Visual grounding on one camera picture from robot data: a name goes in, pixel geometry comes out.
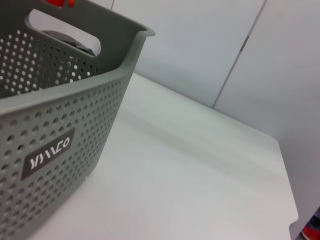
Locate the red and black object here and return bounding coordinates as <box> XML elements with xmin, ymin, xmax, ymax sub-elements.
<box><xmin>299</xmin><ymin>212</ymin><xmax>320</xmax><ymax>240</ymax></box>

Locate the grey perforated storage bin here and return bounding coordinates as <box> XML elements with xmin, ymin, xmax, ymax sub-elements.
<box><xmin>0</xmin><ymin>0</ymin><xmax>156</xmax><ymax>240</ymax></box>

